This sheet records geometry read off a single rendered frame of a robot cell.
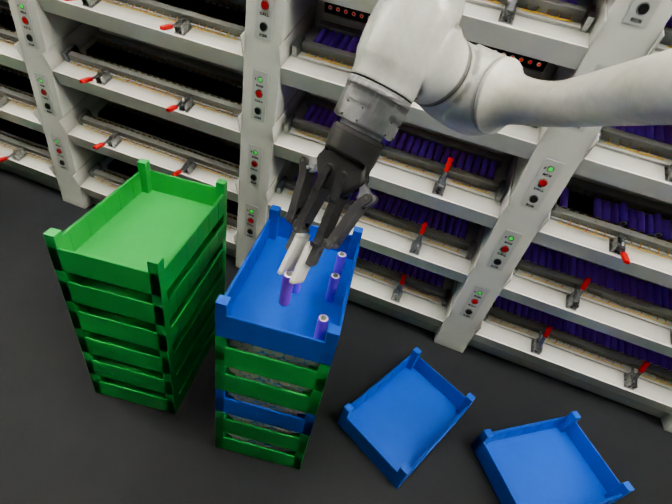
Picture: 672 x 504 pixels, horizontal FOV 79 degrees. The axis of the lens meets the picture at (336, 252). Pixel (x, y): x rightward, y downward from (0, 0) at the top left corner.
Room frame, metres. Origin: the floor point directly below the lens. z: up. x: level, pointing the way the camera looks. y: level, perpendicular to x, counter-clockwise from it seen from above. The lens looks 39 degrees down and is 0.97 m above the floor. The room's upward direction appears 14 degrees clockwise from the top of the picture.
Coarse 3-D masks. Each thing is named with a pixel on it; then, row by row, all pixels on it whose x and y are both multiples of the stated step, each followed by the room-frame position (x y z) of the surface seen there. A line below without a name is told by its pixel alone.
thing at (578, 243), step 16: (576, 176) 1.02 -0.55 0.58; (544, 224) 0.86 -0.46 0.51; (560, 224) 0.90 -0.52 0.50; (544, 240) 0.87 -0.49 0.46; (560, 240) 0.86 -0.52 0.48; (576, 240) 0.86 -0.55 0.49; (592, 240) 0.87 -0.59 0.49; (608, 240) 0.88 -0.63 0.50; (576, 256) 0.86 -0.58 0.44; (592, 256) 0.85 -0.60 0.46; (608, 256) 0.84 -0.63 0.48; (640, 256) 0.85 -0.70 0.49; (656, 256) 0.86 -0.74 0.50; (624, 272) 0.84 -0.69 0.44; (640, 272) 0.83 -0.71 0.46; (656, 272) 0.82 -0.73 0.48
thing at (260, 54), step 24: (288, 0) 1.01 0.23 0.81; (312, 0) 1.15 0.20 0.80; (288, 24) 1.02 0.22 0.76; (264, 48) 1.00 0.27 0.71; (288, 96) 1.07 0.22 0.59; (240, 144) 1.01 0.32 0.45; (264, 144) 1.00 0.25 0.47; (240, 168) 1.01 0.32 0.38; (264, 168) 1.00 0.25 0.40; (240, 192) 1.01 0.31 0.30; (264, 192) 1.00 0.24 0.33; (240, 216) 1.01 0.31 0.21; (264, 216) 0.99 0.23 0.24; (240, 240) 1.01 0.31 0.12; (240, 264) 1.01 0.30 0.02
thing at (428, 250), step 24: (288, 168) 1.12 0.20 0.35; (288, 192) 1.04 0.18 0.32; (384, 216) 1.00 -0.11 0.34; (408, 216) 1.02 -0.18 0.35; (432, 216) 1.04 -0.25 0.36; (360, 240) 0.95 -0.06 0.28; (384, 240) 0.95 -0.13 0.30; (408, 240) 0.96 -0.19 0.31; (432, 240) 0.97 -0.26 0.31; (456, 240) 0.96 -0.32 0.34; (480, 240) 0.95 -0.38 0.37; (432, 264) 0.91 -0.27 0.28; (456, 264) 0.91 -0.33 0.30
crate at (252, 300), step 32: (288, 224) 0.71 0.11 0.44; (256, 256) 0.62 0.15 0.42; (352, 256) 0.69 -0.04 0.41; (256, 288) 0.54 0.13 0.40; (320, 288) 0.58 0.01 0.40; (224, 320) 0.42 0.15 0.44; (256, 320) 0.47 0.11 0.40; (288, 320) 0.49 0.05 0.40; (288, 352) 0.42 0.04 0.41; (320, 352) 0.41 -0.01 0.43
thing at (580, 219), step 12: (564, 216) 0.91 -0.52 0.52; (576, 216) 0.90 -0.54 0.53; (588, 216) 0.91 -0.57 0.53; (576, 228) 0.89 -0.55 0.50; (600, 228) 0.89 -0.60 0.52; (612, 228) 0.89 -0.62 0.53; (624, 228) 0.89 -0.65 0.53; (636, 240) 0.88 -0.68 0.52; (648, 240) 0.87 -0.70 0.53; (660, 240) 0.88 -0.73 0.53
